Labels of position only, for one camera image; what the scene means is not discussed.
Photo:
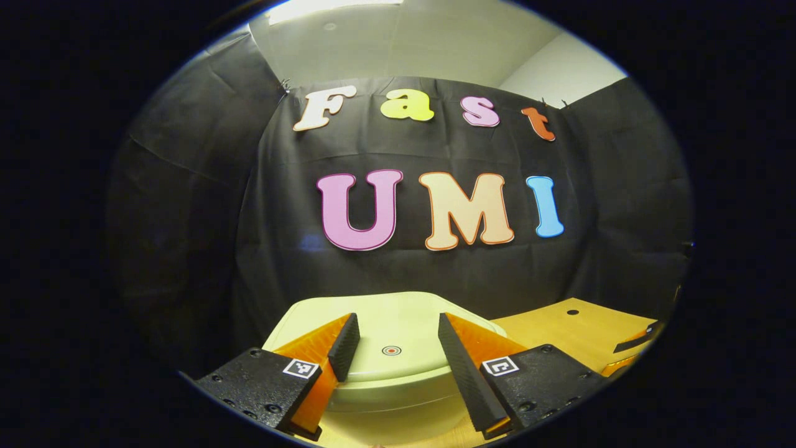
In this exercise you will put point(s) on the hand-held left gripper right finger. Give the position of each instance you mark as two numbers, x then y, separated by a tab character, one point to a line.
463	373

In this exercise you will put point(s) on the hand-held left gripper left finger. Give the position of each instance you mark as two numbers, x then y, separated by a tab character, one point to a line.
345	348

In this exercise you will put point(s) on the wooden desktop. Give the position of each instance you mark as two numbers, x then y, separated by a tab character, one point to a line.
559	336

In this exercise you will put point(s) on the green desktop garbage bin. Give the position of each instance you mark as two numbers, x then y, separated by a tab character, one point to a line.
398	323

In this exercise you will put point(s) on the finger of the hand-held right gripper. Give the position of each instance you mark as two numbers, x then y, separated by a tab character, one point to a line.
619	366
637	339

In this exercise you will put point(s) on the ceiling light panel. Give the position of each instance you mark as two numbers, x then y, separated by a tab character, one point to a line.
336	7

